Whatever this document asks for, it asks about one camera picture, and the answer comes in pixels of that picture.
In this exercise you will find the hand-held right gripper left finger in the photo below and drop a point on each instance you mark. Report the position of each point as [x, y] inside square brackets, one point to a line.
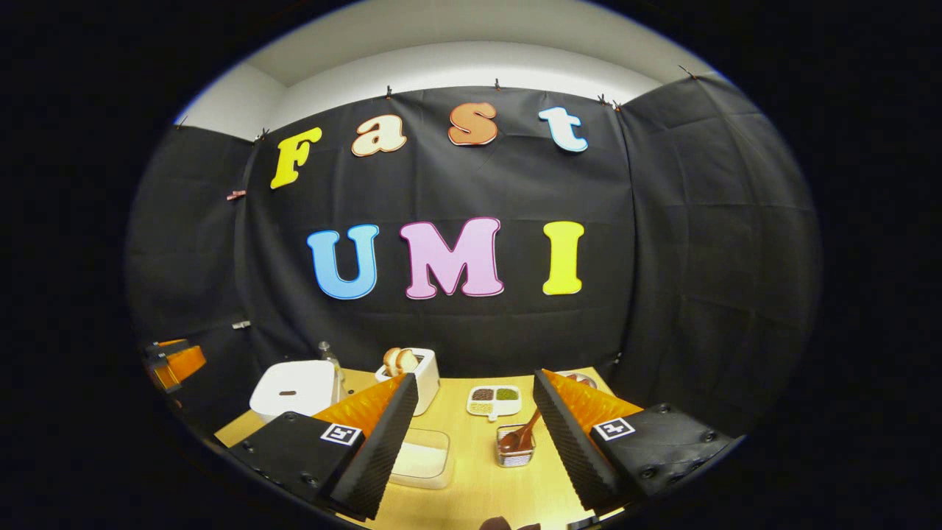
[383, 442]

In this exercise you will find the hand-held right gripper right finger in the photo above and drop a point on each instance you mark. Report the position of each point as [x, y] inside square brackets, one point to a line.
[570, 449]

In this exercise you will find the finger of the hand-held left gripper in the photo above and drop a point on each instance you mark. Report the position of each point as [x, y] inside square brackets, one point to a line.
[171, 343]
[184, 364]

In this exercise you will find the white rice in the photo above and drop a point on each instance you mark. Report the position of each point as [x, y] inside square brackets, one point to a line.
[418, 460]

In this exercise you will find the brown wooden spoon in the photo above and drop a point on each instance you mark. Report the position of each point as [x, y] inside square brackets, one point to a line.
[519, 438]

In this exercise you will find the white rice cooker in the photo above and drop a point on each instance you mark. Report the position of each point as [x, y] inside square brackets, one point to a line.
[294, 390]

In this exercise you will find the clear plastic rice box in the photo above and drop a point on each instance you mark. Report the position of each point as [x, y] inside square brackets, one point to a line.
[441, 436]

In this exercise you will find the white round plate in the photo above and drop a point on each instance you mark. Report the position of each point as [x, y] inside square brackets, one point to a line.
[581, 379]

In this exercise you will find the white toaster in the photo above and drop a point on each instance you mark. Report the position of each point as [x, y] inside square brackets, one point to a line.
[428, 383]

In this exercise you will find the bread slice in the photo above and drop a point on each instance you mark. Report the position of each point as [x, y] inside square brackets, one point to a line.
[391, 361]
[408, 361]

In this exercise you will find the green beans pile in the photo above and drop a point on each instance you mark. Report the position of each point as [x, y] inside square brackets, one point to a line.
[507, 394]

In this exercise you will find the white divided dish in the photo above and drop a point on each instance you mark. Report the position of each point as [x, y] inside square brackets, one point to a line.
[494, 412]

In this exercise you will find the small glass bottle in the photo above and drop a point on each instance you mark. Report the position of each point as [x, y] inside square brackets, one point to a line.
[331, 361]

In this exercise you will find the yellow beans pile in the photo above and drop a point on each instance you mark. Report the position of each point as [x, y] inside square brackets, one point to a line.
[482, 408]

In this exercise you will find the brown beans pile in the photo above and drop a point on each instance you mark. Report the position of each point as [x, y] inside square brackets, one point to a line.
[483, 394]

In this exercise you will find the black backdrop cloth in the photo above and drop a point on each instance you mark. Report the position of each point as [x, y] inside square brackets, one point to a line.
[471, 324]

